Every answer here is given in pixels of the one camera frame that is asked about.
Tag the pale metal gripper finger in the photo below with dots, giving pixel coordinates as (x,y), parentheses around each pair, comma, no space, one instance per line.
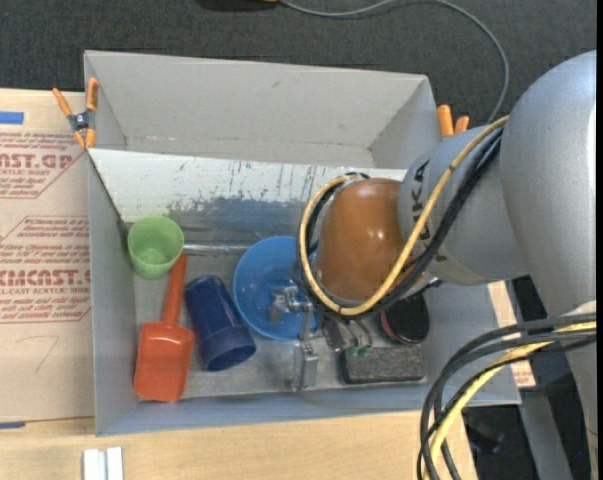
(306,368)
(281,305)

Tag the blue plastic bowl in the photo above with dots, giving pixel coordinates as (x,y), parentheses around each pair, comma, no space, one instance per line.
(258,278)

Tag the dark green flat block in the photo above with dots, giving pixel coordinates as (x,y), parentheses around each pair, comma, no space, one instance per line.
(383,365)

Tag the dark blue plastic cup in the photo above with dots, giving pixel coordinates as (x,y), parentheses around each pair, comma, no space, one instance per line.
(216,323)

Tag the black round disc red rim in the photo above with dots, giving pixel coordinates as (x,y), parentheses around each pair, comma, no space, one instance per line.
(406,323)

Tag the orange plastic scoop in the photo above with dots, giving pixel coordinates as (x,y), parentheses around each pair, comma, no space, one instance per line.
(162,358)

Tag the green plastic cup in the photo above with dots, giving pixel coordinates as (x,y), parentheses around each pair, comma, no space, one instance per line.
(153,248)

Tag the grey metal bin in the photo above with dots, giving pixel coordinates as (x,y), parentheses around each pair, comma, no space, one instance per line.
(261,108)

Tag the brown cardboard board red print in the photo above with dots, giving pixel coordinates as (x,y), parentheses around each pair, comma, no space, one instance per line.
(41,248)

